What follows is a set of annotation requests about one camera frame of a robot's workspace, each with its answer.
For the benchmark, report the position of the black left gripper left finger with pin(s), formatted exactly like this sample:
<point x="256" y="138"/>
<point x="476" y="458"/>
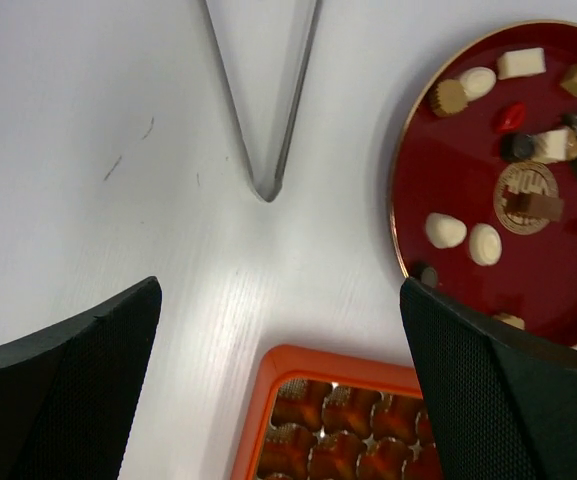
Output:
<point x="69" y="392"/>

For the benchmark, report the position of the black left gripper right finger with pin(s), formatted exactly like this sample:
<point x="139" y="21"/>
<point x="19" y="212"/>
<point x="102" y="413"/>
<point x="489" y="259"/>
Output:
<point x="502" y="402"/>

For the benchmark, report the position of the white shell chocolate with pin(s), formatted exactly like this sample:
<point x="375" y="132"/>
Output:
<point x="444" y="231"/>

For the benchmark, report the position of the silver metal tongs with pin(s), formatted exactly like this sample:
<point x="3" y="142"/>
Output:
<point x="263" y="49"/>

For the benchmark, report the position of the orange chocolate box tray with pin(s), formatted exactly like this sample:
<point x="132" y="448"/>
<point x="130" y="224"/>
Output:
<point x="319" y="415"/>

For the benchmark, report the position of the red lips chocolate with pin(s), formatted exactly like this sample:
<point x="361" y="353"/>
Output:
<point x="511" y="118"/>

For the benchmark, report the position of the tan fluted cup chocolate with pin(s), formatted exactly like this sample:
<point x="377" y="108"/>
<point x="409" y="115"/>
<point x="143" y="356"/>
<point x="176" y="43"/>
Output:
<point x="448" y="98"/>

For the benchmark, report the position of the white oval ridged chocolate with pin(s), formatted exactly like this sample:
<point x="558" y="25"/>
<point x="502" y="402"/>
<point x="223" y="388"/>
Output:
<point x="477" y="82"/>

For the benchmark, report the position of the white rectangular chocolate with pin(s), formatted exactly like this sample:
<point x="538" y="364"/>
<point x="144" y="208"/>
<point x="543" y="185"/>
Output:
<point x="521" y="63"/>

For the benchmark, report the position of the red round plate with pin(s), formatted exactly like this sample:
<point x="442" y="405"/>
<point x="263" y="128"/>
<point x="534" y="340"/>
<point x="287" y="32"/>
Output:
<point x="460" y="166"/>

